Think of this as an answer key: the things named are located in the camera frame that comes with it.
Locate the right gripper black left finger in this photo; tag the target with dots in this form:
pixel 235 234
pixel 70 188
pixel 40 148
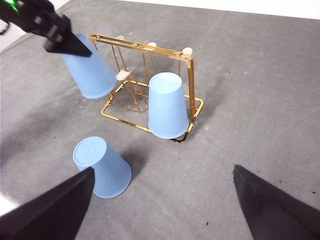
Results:
pixel 50 215

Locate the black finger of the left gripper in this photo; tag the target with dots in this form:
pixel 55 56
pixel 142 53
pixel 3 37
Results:
pixel 71 46

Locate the blue ribbed plastic cup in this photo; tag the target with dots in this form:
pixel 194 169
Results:
pixel 105 165
pixel 167 105
pixel 92 75

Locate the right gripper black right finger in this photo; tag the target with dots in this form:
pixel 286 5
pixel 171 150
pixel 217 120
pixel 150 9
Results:
pixel 270 212

